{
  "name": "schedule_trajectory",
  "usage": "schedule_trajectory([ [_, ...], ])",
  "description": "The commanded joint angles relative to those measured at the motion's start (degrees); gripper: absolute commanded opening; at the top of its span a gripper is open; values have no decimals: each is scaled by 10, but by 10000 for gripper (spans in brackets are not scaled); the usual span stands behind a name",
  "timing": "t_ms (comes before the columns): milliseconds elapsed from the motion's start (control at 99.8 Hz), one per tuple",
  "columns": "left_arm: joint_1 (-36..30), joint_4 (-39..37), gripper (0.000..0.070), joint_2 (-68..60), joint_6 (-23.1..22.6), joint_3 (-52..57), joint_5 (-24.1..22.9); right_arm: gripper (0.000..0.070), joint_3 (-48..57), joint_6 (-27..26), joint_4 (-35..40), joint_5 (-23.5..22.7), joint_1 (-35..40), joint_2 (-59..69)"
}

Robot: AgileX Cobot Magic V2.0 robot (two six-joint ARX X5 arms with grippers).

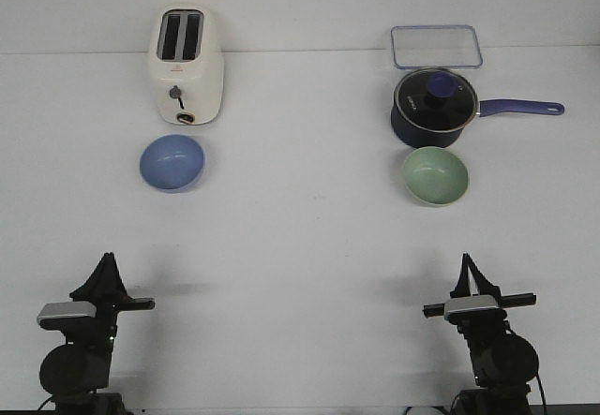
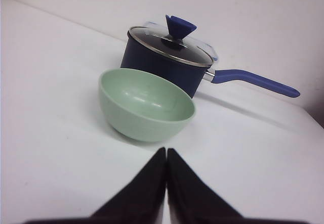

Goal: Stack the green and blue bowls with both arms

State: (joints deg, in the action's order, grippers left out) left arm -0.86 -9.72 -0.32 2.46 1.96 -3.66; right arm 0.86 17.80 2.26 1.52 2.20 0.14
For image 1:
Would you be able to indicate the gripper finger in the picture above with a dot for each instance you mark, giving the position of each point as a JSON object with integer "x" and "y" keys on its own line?
{"x": 117, "y": 286}
{"x": 462, "y": 288}
{"x": 95, "y": 285}
{"x": 484, "y": 286}

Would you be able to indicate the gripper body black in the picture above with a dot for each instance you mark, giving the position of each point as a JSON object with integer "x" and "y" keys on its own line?
{"x": 108, "y": 304}
{"x": 485, "y": 316}

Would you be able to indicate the green bowl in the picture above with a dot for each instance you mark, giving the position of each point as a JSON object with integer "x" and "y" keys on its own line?
{"x": 435, "y": 176}

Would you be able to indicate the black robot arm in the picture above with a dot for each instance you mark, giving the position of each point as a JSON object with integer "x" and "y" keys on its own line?
{"x": 76, "y": 373}
{"x": 503, "y": 362}

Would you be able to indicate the blue bowl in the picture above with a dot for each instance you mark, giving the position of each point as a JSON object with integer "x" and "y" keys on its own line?
{"x": 172, "y": 163}

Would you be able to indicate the dark blue saucepan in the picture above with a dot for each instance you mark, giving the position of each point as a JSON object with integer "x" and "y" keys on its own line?
{"x": 418, "y": 136}

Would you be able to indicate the glass pot lid blue knob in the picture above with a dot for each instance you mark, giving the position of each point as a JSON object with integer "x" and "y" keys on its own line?
{"x": 436, "y": 99}

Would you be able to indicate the cream two-slot toaster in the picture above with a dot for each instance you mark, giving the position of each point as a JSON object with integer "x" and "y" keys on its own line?
{"x": 186, "y": 65}

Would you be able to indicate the clear plastic food container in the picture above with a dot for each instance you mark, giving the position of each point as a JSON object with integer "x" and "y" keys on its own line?
{"x": 453, "y": 46}

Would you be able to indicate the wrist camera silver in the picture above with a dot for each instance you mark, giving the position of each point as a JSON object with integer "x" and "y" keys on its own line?
{"x": 462, "y": 305}
{"x": 65, "y": 310}

